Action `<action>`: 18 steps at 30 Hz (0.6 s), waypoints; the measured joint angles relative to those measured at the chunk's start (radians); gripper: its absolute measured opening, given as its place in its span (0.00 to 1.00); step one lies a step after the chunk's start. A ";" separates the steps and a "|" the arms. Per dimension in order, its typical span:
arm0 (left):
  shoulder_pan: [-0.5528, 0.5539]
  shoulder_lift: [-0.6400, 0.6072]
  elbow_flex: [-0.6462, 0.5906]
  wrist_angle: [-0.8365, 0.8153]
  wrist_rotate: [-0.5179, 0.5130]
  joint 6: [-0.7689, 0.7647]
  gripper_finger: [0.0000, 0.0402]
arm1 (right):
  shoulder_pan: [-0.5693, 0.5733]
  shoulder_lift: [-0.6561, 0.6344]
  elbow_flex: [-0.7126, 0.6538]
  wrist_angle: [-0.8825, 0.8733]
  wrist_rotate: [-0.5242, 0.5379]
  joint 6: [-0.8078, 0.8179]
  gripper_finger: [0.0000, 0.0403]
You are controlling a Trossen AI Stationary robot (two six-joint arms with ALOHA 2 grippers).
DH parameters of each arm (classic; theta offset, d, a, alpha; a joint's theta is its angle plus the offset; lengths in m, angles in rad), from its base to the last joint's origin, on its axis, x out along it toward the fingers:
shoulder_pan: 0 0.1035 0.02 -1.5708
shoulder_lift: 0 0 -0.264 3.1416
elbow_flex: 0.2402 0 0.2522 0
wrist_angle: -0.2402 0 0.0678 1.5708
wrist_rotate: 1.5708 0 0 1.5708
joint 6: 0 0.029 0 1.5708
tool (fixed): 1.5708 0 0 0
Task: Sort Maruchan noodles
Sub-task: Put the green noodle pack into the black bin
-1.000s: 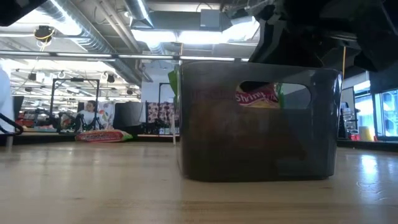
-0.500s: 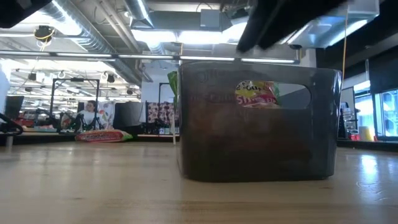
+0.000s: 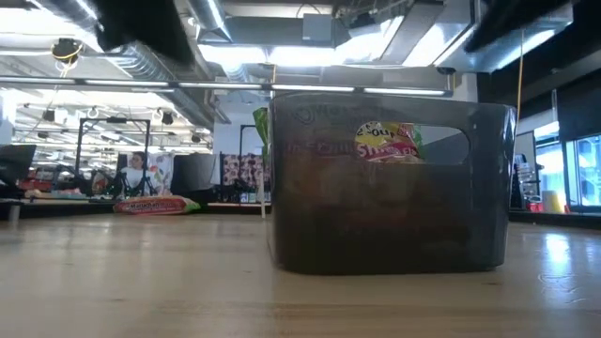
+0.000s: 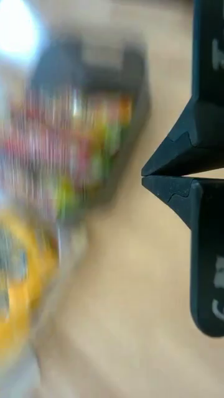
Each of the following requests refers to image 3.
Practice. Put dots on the black aluminium table frame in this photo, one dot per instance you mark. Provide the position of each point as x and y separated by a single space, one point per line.
70 210

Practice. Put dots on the pink patterned partition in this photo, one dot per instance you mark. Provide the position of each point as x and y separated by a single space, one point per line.
239 176

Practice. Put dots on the person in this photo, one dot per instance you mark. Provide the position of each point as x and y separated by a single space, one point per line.
136 176

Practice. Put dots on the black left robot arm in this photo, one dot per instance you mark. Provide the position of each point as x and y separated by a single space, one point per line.
141 28

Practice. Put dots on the grey ceiling box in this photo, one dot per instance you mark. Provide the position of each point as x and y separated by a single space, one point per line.
319 29

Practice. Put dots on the dark grey plastic bin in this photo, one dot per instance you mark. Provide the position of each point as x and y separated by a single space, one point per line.
375 225

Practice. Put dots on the yellow container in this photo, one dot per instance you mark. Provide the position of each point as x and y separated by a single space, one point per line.
553 202

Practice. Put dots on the green Maruchan noodle pack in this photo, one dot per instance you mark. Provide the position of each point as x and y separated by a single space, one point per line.
385 145
155 205
262 131

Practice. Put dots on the black monitor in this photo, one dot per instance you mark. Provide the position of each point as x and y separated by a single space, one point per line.
16 164

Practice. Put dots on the black partition panel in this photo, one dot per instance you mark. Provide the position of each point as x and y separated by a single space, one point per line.
195 173

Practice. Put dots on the long overhead metal rail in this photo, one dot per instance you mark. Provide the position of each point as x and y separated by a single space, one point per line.
211 86

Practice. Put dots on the black metal frame stand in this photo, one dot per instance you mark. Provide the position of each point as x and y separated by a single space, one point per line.
79 150

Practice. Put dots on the silver ventilation duct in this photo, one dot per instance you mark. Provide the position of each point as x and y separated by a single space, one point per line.
150 66

